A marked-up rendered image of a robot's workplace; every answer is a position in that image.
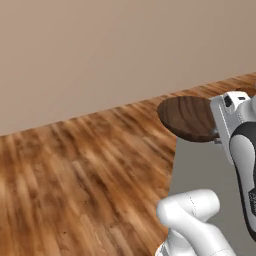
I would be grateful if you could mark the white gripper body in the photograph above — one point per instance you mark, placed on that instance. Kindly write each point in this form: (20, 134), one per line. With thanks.
(222, 123)

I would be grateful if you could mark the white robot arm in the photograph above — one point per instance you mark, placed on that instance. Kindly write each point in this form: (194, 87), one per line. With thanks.
(191, 213)

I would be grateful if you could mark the dark wooden round stool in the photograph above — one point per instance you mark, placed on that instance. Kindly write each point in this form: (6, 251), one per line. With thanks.
(186, 116)

